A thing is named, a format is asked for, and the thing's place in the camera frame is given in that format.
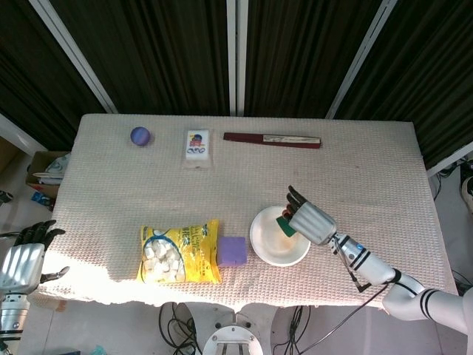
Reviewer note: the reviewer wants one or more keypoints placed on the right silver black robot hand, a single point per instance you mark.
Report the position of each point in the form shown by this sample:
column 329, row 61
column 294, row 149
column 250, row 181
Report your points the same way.
column 314, row 223

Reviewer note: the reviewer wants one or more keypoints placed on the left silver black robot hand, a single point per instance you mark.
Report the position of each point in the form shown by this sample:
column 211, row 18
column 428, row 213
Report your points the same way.
column 20, row 266

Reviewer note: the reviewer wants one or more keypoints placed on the green yellow sponge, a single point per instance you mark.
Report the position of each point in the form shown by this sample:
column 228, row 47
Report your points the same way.
column 286, row 226

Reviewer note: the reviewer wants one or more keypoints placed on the white round plate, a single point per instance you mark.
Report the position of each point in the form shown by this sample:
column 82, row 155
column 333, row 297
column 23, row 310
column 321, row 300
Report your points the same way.
column 266, row 236

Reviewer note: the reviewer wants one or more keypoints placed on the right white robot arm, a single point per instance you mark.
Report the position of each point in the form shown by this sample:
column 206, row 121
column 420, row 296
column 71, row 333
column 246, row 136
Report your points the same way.
column 377, row 268

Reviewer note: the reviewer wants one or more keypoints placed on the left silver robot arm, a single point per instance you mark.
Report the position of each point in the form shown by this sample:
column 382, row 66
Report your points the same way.
column 13, row 318

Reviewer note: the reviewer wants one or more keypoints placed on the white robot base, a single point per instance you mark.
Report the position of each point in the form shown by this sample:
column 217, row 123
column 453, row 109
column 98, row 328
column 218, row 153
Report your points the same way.
column 231, row 336

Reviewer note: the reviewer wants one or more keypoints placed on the blue floor item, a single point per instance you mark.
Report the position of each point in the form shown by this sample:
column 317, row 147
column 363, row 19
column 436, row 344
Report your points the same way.
column 38, row 198

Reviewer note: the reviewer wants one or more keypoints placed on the cream waffle tablecloth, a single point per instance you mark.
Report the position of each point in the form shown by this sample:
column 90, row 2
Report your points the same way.
column 258, row 177

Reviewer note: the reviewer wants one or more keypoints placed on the purple sponge block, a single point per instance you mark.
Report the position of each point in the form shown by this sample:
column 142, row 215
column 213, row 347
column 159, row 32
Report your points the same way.
column 233, row 251

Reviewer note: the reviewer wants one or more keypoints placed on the cardboard box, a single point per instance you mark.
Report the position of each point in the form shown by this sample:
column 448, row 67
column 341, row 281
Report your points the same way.
column 40, row 162

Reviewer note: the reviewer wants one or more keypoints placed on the dark red folded fan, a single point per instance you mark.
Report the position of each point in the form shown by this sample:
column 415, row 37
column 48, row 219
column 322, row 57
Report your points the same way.
column 244, row 137

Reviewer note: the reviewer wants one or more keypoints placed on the teal floor item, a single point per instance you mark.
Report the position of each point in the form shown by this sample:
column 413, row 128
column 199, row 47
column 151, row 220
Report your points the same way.
column 99, row 350

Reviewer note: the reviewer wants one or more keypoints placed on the yellow snack bag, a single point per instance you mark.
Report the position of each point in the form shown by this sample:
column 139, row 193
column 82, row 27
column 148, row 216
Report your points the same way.
column 196, row 255

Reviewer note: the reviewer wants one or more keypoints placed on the white card box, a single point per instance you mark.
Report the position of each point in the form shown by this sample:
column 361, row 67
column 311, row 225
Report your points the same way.
column 197, row 146

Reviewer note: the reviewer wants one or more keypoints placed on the white black shoe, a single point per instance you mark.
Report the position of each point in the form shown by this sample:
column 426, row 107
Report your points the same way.
column 468, row 188

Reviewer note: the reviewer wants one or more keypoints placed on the black curtain panel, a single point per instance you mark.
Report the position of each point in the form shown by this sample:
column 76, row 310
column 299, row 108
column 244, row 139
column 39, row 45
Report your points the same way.
column 303, row 51
column 428, row 66
column 29, row 74
column 155, row 51

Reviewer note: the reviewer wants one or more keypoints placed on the purple ball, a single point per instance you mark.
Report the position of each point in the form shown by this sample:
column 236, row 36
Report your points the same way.
column 140, row 136

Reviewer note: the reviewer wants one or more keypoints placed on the white frame post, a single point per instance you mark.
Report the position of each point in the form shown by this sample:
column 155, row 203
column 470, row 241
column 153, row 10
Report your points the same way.
column 74, row 55
column 360, row 59
column 236, row 55

